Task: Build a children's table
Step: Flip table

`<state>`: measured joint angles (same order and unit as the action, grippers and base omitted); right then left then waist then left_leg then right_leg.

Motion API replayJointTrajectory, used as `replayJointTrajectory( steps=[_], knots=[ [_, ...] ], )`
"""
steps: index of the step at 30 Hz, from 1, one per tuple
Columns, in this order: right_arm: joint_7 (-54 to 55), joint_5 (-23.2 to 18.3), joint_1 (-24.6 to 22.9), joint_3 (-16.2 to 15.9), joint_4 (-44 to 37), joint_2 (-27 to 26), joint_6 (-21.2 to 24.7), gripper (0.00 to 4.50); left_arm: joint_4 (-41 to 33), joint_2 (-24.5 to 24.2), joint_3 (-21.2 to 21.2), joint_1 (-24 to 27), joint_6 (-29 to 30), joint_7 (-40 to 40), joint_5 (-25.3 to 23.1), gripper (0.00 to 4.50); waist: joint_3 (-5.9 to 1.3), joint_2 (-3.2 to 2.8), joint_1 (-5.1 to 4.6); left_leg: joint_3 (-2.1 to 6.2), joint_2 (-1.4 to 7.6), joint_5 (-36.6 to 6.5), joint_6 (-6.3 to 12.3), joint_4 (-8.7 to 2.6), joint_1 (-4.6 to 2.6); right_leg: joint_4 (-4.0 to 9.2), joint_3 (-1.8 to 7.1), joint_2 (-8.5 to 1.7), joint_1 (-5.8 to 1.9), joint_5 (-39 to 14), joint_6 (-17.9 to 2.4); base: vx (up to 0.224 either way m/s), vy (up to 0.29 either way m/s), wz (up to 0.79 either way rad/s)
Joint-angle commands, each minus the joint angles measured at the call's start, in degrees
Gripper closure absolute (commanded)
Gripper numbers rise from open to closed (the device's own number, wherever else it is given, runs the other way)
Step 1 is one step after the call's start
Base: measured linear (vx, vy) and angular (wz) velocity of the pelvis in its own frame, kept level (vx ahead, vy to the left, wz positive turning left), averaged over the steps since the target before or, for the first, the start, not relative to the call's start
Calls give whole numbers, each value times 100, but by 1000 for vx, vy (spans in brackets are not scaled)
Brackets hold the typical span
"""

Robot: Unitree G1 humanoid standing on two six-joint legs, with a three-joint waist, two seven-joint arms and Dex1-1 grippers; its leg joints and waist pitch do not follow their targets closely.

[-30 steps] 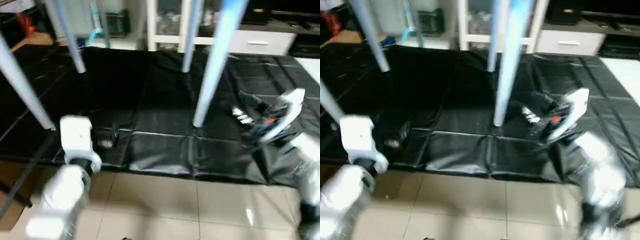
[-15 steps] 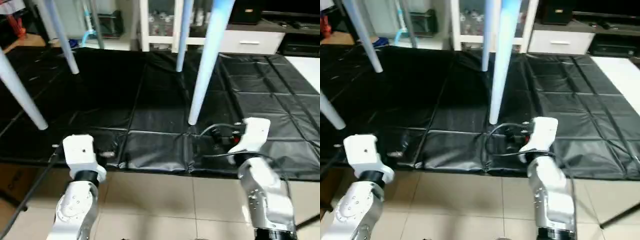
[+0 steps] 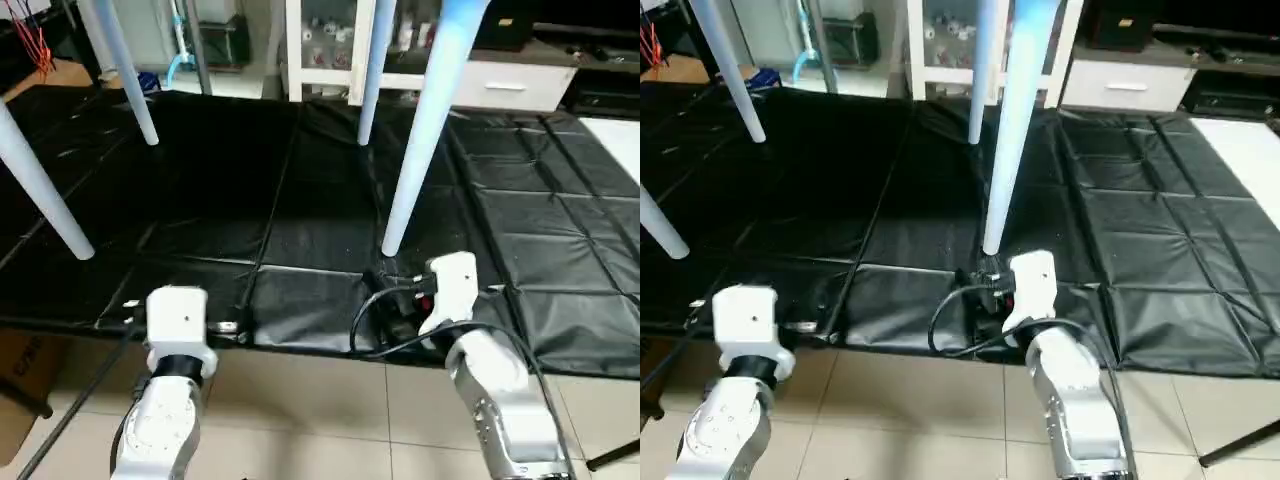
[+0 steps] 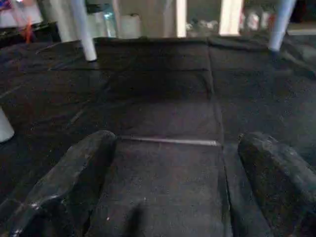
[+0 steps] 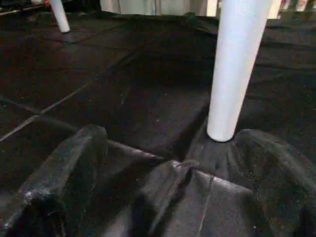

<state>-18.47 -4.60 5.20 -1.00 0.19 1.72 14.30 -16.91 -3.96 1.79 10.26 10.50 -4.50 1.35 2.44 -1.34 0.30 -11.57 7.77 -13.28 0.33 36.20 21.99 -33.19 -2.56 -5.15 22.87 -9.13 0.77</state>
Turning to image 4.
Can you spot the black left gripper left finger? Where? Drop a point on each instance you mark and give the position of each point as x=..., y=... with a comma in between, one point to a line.
x=54, y=192

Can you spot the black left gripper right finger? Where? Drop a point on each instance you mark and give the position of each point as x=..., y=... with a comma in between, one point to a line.
x=281, y=187

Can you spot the white plastic table leg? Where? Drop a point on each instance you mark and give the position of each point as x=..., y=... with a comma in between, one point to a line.
x=280, y=24
x=84, y=29
x=4, y=128

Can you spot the black work mat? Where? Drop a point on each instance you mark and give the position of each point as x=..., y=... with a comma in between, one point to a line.
x=163, y=98

